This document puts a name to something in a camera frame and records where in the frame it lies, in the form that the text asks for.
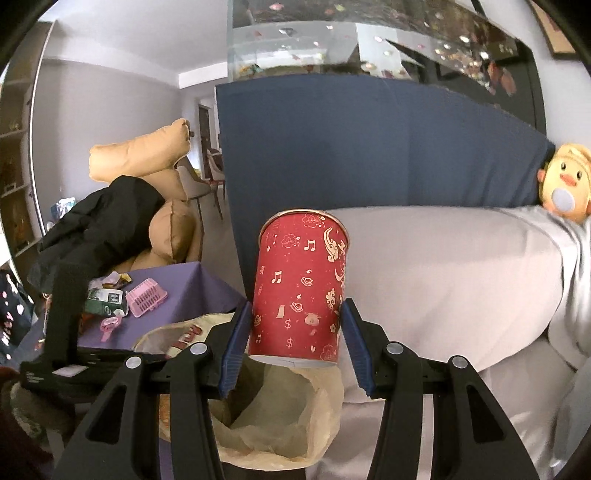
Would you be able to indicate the wooden display shelf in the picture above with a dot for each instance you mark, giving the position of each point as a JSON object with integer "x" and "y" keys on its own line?
{"x": 21, "y": 219}

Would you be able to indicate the beige trash bag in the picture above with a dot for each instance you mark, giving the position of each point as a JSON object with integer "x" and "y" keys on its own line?
{"x": 278, "y": 418}

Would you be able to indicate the black jacket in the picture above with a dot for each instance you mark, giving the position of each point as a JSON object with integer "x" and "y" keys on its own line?
{"x": 107, "y": 228}

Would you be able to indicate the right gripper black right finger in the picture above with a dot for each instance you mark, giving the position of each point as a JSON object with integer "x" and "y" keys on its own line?
{"x": 473, "y": 436}

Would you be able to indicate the pink slatted plastic box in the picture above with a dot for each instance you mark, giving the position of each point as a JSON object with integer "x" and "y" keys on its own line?
{"x": 145, "y": 297}

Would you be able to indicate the grey dining chair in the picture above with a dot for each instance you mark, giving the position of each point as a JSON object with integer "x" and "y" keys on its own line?
{"x": 195, "y": 187}

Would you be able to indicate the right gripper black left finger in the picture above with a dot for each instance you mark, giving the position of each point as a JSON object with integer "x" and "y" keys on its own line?
{"x": 118, "y": 437}

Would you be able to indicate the purple tablecloth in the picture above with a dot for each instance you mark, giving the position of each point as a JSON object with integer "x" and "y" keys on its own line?
{"x": 192, "y": 292}

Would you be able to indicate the black pink spotted bag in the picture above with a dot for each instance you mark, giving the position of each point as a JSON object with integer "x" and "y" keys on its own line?
{"x": 16, "y": 310}

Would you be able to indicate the yellow duck plush toy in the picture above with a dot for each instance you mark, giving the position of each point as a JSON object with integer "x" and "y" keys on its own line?
{"x": 564, "y": 183}

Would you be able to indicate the tan beanbag sofa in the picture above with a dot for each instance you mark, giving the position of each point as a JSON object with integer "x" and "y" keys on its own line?
{"x": 168, "y": 228}

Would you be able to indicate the dark blue cloth cover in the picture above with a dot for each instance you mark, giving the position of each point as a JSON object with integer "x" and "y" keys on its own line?
{"x": 328, "y": 142}

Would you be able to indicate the pink cartoon candy wrapper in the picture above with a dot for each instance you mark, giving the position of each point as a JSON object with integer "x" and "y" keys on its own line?
{"x": 108, "y": 326}

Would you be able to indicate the red paper cup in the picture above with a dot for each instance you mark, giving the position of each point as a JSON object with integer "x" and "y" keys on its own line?
{"x": 300, "y": 282}

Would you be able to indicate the green white milk pouch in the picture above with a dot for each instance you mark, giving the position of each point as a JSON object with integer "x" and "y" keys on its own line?
{"x": 106, "y": 302}

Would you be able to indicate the white covered sofa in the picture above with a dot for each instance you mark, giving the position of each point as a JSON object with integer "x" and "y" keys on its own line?
{"x": 509, "y": 289}

